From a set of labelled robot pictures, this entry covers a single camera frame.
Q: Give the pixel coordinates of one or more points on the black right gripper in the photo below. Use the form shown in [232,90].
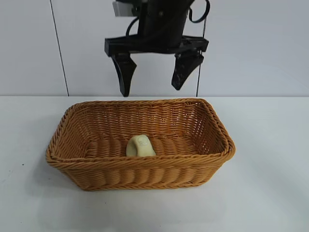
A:
[164,26]

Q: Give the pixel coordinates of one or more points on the pale yellow egg yolk pastry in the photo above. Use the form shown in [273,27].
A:
[140,149]

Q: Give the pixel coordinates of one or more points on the woven wicker basket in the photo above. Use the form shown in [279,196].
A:
[144,174]

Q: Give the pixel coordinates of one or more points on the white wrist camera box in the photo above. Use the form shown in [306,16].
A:
[122,9]

